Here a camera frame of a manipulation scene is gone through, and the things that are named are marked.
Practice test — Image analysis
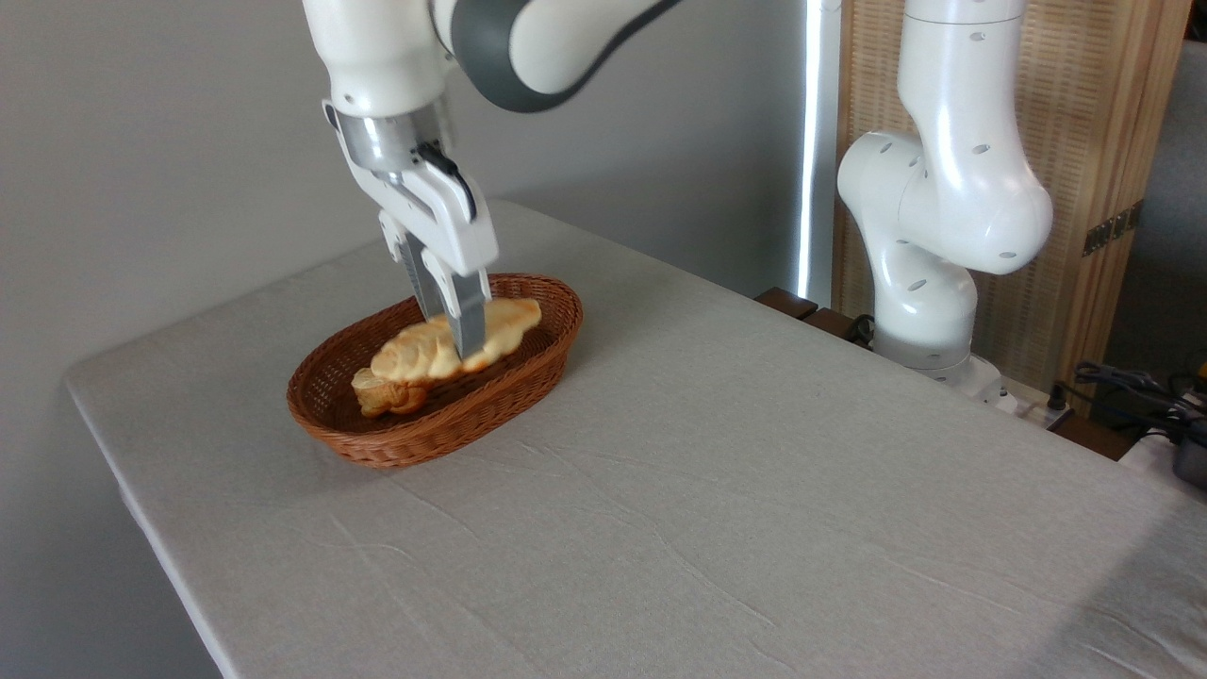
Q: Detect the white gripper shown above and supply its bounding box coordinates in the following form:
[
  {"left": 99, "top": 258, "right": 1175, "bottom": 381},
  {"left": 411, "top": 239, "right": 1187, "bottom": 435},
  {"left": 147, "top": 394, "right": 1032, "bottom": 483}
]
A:
[{"left": 322, "top": 99, "right": 499, "bottom": 361}]

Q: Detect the long braided bread loaf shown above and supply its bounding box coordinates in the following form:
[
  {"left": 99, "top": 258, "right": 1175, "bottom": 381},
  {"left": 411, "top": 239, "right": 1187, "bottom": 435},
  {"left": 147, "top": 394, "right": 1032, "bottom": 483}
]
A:
[{"left": 370, "top": 298, "right": 543, "bottom": 384}]

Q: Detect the brown wicker basket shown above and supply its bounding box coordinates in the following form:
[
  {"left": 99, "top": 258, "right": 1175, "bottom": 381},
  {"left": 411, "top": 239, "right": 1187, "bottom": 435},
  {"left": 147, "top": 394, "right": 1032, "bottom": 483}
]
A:
[{"left": 287, "top": 273, "right": 584, "bottom": 470}]

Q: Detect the white power strip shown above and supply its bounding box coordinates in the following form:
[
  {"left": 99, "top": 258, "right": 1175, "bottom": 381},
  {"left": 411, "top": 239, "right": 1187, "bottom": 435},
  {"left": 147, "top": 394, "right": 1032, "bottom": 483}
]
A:
[{"left": 985, "top": 375, "right": 1076, "bottom": 425}]

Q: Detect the grey tablecloth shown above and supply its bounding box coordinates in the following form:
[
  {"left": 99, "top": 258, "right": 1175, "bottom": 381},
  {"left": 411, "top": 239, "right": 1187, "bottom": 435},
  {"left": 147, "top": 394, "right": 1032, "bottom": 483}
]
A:
[{"left": 64, "top": 200, "right": 1207, "bottom": 679}]

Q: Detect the metal screen hinge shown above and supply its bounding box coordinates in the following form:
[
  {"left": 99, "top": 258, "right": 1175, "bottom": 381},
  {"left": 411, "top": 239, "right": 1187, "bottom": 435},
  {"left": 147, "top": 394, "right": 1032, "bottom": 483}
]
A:
[{"left": 1083, "top": 200, "right": 1144, "bottom": 257}]

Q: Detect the small golden bread roll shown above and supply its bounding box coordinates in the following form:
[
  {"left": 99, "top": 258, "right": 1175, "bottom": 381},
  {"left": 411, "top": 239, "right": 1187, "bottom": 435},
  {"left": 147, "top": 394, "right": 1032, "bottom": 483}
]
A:
[{"left": 351, "top": 366, "right": 430, "bottom": 419}]

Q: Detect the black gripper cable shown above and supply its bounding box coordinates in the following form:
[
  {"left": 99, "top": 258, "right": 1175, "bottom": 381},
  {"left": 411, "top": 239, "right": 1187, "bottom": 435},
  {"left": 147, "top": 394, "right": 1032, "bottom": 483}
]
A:
[{"left": 417, "top": 141, "right": 477, "bottom": 223}]

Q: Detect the dark brown wooden block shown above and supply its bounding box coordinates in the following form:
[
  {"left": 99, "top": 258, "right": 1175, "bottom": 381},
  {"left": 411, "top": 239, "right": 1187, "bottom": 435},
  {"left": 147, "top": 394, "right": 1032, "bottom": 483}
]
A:
[
  {"left": 754, "top": 288, "right": 819, "bottom": 322},
  {"left": 802, "top": 306, "right": 873, "bottom": 348}
]

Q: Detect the black cable bundle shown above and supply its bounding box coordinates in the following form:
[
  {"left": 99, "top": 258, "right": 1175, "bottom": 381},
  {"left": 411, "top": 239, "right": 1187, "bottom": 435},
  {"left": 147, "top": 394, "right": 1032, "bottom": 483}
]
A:
[{"left": 1051, "top": 360, "right": 1207, "bottom": 444}]

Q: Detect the wooden bamboo folding screen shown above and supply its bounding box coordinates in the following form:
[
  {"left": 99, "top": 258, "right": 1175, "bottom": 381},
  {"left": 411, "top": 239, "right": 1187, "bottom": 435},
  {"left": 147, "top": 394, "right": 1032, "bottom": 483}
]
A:
[{"left": 835, "top": 0, "right": 1194, "bottom": 416}]

